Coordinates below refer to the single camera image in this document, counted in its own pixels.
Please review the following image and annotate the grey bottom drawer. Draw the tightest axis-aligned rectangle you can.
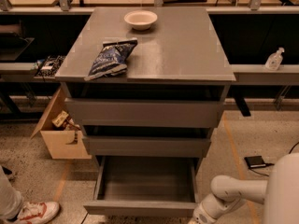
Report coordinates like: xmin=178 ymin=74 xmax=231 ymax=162
xmin=84 ymin=156 xmax=200 ymax=217

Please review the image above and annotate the grey drawer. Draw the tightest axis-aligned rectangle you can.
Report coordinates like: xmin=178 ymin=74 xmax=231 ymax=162
xmin=64 ymin=83 xmax=227 ymax=129
xmin=84 ymin=156 xmax=200 ymax=217
xmin=83 ymin=126 xmax=210 ymax=158

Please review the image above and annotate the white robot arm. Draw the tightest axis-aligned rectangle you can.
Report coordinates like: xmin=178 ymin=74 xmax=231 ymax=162
xmin=192 ymin=153 xmax=299 ymax=224

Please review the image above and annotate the grey top drawer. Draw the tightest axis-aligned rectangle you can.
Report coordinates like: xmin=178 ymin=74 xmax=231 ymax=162
xmin=64 ymin=83 xmax=227 ymax=129

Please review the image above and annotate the grey drawer cabinet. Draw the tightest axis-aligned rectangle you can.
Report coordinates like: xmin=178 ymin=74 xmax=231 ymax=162
xmin=56 ymin=7 xmax=235 ymax=163

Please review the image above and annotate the grey middle drawer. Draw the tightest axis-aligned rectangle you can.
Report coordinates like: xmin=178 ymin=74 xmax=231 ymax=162
xmin=83 ymin=126 xmax=210 ymax=158

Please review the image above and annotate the blue chip bag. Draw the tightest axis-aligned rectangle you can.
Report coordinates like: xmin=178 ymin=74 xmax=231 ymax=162
xmin=84 ymin=37 xmax=138 ymax=81

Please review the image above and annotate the white bowl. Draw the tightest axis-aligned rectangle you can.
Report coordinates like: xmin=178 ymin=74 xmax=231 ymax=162
xmin=124 ymin=10 xmax=158 ymax=31

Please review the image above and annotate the small box in carton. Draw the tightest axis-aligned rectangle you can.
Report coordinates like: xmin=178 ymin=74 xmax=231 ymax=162
xmin=52 ymin=111 xmax=69 ymax=128

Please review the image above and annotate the cardboard box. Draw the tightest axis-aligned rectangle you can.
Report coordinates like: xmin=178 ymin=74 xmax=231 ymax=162
xmin=31 ymin=88 xmax=91 ymax=160

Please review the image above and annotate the black patterned notebook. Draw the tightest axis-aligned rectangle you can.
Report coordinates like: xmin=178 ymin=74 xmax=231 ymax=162
xmin=36 ymin=55 xmax=64 ymax=77

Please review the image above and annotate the black foot pedal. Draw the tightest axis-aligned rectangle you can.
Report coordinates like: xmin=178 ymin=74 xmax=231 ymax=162
xmin=244 ymin=156 xmax=266 ymax=169

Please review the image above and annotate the hand sanitizer bottle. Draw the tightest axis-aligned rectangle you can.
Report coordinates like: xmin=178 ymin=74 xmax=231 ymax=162
xmin=265 ymin=48 xmax=285 ymax=71

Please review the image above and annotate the white red sneaker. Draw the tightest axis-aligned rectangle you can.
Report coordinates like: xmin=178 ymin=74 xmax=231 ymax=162
xmin=12 ymin=202 xmax=60 ymax=224

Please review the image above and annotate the grey trouser leg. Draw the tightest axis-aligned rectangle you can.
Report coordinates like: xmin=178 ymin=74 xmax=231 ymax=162
xmin=0 ymin=166 xmax=23 ymax=221

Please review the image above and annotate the black pedal cable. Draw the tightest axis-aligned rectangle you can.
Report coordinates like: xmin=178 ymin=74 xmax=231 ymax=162
xmin=249 ymin=141 xmax=299 ymax=177

